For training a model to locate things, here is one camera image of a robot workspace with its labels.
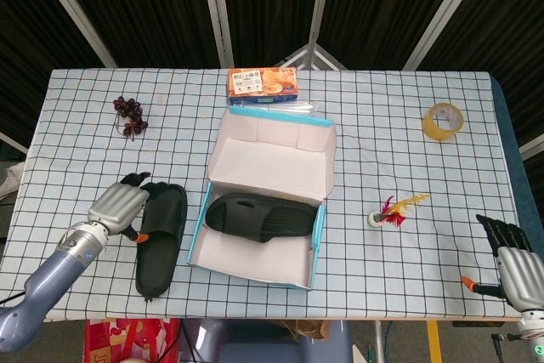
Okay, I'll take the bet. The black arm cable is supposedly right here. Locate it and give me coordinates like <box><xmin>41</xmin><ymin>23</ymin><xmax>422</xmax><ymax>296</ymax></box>
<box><xmin>0</xmin><ymin>290</ymin><xmax>27</xmax><ymax>307</ymax></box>

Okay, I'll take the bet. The dark red grape bunch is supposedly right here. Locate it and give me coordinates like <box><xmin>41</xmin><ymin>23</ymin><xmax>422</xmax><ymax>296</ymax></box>
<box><xmin>112</xmin><ymin>95</ymin><xmax>150</xmax><ymax>142</ymax></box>

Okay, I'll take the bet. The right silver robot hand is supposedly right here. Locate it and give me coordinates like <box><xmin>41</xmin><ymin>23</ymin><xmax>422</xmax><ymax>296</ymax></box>
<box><xmin>461</xmin><ymin>213</ymin><xmax>544</xmax><ymax>312</ymax></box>

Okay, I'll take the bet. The yellow tape roll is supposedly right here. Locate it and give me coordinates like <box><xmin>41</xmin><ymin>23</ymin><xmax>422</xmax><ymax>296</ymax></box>
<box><xmin>421</xmin><ymin>102</ymin><xmax>465</xmax><ymax>142</ymax></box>

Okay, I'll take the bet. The grey-blue chair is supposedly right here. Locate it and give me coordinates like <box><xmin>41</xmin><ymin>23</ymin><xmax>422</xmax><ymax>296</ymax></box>
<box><xmin>180</xmin><ymin>319</ymin><xmax>354</xmax><ymax>363</ymax></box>

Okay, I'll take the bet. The orange cookie box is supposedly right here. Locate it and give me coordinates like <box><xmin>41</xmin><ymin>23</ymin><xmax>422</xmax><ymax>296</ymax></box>
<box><xmin>227</xmin><ymin>66</ymin><xmax>299</xmax><ymax>107</ymax></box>

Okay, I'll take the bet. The red patterned bag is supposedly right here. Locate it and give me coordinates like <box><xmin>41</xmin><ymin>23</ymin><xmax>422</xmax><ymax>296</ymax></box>
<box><xmin>83</xmin><ymin>317</ymin><xmax>183</xmax><ymax>363</ymax></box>

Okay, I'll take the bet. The brown paper bag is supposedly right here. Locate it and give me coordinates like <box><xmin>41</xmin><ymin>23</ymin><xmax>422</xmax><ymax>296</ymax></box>
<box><xmin>278</xmin><ymin>319</ymin><xmax>332</xmax><ymax>342</ymax></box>

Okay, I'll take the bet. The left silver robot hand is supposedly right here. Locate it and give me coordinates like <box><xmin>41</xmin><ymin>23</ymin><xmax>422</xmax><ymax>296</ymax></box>
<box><xmin>87</xmin><ymin>171</ymin><xmax>152</xmax><ymax>245</ymax></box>

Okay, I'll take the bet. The light blue shoe box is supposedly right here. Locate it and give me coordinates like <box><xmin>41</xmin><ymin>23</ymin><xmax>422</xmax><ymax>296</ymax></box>
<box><xmin>186</xmin><ymin>107</ymin><xmax>338</xmax><ymax>291</ymax></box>

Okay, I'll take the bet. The black slipper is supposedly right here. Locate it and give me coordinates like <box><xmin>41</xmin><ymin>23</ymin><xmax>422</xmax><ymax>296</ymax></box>
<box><xmin>134</xmin><ymin>182</ymin><xmax>189</xmax><ymax>301</ymax></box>
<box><xmin>204</xmin><ymin>192</ymin><xmax>319</xmax><ymax>244</ymax></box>

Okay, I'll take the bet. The metal table leg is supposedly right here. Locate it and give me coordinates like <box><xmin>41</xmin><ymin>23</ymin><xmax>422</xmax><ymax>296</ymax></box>
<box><xmin>372</xmin><ymin>320</ymin><xmax>386</xmax><ymax>363</ymax></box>

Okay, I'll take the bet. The white triangular frame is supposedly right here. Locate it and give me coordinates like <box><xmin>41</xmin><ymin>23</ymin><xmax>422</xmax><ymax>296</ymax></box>
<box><xmin>278</xmin><ymin>43</ymin><xmax>349</xmax><ymax>70</ymax></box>

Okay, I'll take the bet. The clear plastic straw pack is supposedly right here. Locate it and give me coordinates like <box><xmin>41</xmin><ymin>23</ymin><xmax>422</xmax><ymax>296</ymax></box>
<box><xmin>241</xmin><ymin>100</ymin><xmax>319</xmax><ymax>117</ymax></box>

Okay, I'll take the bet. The feather shuttlecock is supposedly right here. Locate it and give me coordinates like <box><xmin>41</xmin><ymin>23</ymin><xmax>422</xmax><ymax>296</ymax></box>
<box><xmin>367</xmin><ymin>193</ymin><xmax>430</xmax><ymax>230</ymax></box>

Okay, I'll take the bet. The white cloth bundle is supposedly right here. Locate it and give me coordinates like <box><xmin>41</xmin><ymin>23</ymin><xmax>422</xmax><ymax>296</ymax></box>
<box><xmin>0</xmin><ymin>162</ymin><xmax>27</xmax><ymax>202</ymax></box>

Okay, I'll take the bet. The blue checkered tablecloth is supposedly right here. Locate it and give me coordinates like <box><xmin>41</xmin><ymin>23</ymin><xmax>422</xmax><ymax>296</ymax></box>
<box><xmin>0</xmin><ymin>67</ymin><xmax>526</xmax><ymax>321</ymax></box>

